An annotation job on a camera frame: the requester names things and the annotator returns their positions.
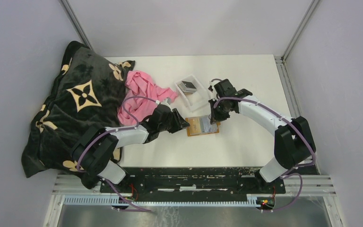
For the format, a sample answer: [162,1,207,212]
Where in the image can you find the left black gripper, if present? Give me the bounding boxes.
[158,108,190,133]

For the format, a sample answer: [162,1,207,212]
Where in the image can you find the gold vip card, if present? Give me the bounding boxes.
[187,117,202,136]

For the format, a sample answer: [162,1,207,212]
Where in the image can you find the white plastic tray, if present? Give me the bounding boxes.
[174,74,209,112]

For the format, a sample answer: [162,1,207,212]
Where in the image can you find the yellow leather card holder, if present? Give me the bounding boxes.
[185,115,221,137]

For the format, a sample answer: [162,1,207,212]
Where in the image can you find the stack of credit cards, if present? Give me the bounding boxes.
[178,81,197,94]

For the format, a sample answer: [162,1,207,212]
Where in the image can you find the silver credit card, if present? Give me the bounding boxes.
[200,116,218,133]

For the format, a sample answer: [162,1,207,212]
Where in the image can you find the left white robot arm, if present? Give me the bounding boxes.
[69,104,190,192]

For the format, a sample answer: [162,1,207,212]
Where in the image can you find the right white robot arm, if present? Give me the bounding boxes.
[208,79,316,193]

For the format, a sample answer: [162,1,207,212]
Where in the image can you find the pink cloth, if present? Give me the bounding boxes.
[117,70,178,126]

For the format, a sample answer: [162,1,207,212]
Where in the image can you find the black floral blanket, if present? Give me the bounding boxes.
[21,41,136,189]

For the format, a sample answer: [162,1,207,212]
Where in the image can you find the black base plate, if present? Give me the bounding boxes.
[114,167,286,202]

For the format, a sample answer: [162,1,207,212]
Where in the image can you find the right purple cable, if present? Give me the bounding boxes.
[211,78,317,212]

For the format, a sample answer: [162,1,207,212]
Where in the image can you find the purple cable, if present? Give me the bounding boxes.
[76,96,170,214]
[211,78,317,212]

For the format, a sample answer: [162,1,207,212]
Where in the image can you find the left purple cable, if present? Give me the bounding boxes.
[76,96,170,214]

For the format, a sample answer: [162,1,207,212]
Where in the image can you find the white slotted cable duct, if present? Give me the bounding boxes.
[63,195,260,208]

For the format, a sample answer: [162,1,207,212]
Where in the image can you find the aluminium frame rail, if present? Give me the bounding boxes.
[275,56,337,197]

